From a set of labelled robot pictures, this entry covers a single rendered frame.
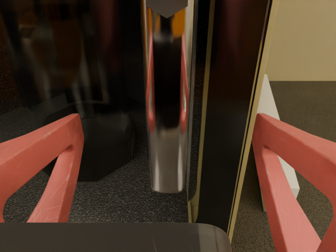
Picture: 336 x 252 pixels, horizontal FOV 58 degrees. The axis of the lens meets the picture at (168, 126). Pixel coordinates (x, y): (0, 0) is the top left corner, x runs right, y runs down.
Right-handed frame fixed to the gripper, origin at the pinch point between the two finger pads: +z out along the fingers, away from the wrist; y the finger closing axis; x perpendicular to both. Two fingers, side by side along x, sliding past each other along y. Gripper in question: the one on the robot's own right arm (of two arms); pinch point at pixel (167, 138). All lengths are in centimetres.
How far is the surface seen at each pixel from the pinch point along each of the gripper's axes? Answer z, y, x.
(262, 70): 5.2, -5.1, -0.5
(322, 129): 28.2, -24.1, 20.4
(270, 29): 5.2, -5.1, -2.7
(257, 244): 8.3, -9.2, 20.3
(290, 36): 48, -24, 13
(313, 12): 48, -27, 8
